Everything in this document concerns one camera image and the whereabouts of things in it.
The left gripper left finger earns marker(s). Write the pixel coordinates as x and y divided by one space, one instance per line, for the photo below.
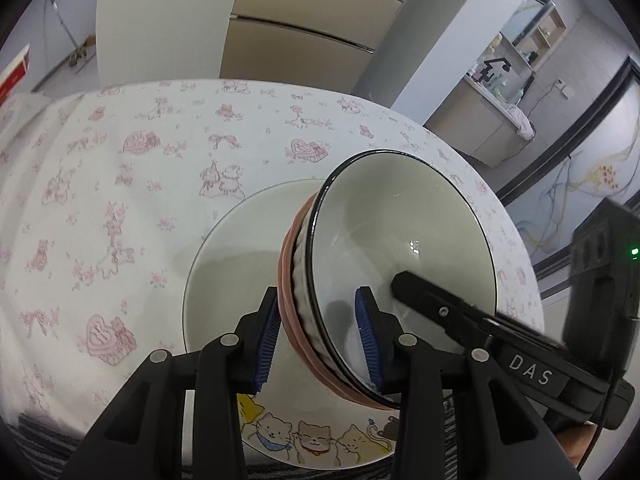
139 434

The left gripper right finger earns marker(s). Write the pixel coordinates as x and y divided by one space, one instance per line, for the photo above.
498 434

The large cartoon cat plate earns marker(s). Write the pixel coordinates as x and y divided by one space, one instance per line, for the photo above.
294 418

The white bowl pink stripes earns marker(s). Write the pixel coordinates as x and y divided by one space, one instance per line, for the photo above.
379 213

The right hand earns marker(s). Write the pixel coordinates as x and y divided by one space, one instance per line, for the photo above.
575 441

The white pink print tablecloth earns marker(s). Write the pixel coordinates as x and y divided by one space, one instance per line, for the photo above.
107 195

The bathroom vanity cabinet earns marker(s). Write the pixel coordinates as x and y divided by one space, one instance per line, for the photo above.
477 124

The black faucet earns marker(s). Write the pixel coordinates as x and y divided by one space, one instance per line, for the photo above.
492 67

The red white cardboard box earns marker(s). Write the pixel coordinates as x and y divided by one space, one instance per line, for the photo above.
14 72

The beige refrigerator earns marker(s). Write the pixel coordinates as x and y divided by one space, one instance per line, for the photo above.
324 44

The black door frame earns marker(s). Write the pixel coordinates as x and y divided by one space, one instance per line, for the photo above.
578 132

